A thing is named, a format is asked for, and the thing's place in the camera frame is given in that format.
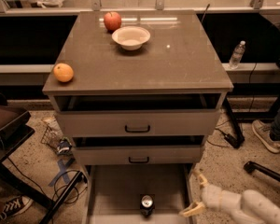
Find black floor cable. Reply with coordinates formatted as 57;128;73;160
6;156;89;205

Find wire basket with items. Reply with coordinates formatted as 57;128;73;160
41;117;72;156

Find white paper bowl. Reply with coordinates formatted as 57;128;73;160
112;26;150;50

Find orange fruit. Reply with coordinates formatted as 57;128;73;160
53;63;74;82

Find black chair leg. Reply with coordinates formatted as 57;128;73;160
244;161;280;182

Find red apple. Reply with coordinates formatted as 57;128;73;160
104;11;121;32

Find top drawer with handle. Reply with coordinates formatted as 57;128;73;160
54;93;222;138

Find blue tape cross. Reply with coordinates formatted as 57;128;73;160
49;158;75;187

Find drawer with handle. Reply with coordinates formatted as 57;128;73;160
54;93;222;138
72;136;204;165

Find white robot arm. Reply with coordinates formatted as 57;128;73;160
179;170;280;224

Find grey sneaker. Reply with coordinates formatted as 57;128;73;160
252;119;280;154

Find middle drawer with handle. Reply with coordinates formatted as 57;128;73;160
72;136;204;165

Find clear water bottle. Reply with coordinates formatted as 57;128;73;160
229;40;245;69

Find open bottom drawer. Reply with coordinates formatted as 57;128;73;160
82;164;196;224

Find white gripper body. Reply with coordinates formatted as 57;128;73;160
202;185;242;213

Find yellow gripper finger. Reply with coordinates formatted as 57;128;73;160
193;170;208;189
179;202;206;217

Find pepsi can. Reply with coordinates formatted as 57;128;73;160
140;195;154;217

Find black white sneaker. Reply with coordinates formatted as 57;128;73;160
0;196;33;222

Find grey drawer cabinet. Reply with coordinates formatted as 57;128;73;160
42;10;234;224

